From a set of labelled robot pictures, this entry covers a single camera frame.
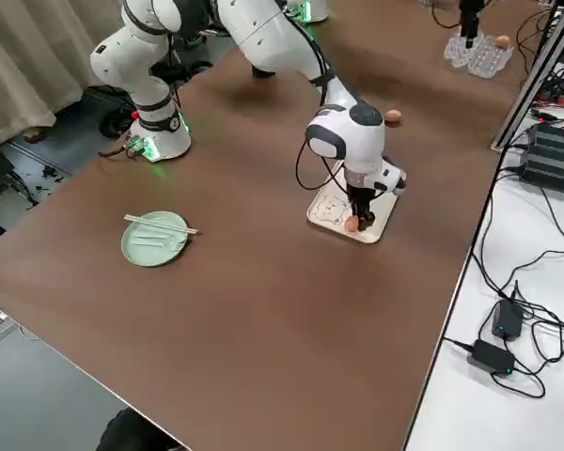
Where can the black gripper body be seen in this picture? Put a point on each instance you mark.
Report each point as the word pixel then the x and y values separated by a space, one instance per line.
pixel 362 196
pixel 470 11

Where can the brown egg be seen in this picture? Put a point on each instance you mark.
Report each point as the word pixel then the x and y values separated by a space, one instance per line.
pixel 352 225
pixel 393 116
pixel 502 41

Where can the cream-white tray with bear print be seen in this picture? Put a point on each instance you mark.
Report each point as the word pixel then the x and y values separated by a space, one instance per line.
pixel 329 211

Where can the clear plastic egg carton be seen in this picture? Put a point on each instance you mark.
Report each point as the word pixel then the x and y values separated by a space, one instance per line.
pixel 479 58

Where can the black finned power supply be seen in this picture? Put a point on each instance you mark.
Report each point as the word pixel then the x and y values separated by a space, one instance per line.
pixel 552 155

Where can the black vase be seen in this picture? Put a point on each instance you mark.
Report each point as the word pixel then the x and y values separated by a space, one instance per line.
pixel 263 73

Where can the black power adapter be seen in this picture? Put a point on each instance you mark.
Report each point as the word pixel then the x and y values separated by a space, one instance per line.
pixel 505 324
pixel 491 358

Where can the pale green spoon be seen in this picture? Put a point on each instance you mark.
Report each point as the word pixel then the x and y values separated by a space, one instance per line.
pixel 175 240

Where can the pale chopstick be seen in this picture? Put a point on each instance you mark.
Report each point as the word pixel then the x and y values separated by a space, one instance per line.
pixel 162 223
pixel 164 227

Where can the pale green fork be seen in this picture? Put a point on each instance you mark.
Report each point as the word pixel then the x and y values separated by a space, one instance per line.
pixel 145 243

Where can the pale green plate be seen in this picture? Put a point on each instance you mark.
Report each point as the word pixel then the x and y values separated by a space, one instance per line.
pixel 145 253

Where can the white desk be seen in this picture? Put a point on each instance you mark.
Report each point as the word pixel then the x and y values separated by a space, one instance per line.
pixel 474 423

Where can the black chair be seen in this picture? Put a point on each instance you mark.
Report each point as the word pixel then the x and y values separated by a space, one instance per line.
pixel 131 432

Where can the beige curtain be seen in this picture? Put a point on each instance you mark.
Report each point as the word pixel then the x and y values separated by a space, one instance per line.
pixel 28 56

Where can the aluminium frame post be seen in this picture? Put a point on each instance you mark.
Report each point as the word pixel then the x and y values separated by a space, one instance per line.
pixel 530 80

